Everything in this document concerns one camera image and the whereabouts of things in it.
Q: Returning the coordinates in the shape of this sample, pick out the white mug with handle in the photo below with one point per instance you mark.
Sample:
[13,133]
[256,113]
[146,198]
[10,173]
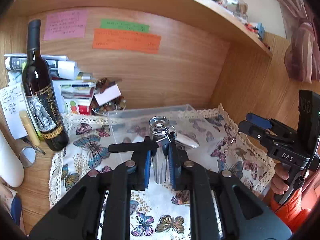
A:
[11,169]

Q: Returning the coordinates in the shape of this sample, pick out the silver metal flask tool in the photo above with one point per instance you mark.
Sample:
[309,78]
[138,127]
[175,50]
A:
[160,147]

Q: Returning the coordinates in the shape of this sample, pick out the pink paper note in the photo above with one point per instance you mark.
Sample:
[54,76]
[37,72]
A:
[65,25]

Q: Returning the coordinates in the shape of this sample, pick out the person right hand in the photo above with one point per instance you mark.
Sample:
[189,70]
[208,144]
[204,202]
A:
[277,184]

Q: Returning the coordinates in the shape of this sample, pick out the white card box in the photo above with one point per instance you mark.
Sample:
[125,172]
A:
[107,95]

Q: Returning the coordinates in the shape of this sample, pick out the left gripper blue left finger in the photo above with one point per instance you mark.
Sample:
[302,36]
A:
[134,173]

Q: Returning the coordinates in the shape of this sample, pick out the clear plastic storage box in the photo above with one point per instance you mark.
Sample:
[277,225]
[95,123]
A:
[201,137]

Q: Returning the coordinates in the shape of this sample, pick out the stack of books and papers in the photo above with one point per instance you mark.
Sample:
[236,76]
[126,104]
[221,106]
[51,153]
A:
[73,89]

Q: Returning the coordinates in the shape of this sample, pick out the butterfly print lace tablecloth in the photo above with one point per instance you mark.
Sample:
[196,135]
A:
[159,212]

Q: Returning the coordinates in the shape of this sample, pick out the small round mirror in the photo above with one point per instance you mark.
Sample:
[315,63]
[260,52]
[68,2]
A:
[27,156]

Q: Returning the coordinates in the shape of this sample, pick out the dark wine bottle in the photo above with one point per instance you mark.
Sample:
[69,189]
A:
[38,88]

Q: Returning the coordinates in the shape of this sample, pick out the green paper note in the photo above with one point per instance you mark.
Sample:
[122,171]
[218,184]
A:
[106,23]

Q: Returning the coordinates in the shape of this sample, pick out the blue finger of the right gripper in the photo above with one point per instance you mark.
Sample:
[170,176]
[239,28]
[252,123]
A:
[258,131]
[258,121]

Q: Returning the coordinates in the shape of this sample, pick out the striped pink curtain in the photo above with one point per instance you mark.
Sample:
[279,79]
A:
[302,29]

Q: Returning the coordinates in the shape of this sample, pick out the white paper note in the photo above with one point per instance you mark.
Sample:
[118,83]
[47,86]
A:
[12,102]

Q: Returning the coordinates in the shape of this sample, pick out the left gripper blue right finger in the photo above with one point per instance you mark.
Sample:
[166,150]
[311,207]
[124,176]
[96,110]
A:
[176,157]

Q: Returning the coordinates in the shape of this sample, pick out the orange paper note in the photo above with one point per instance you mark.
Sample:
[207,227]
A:
[126,40]

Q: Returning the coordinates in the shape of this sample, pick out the yellow lip balm tube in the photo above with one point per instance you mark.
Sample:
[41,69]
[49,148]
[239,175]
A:
[27,124]

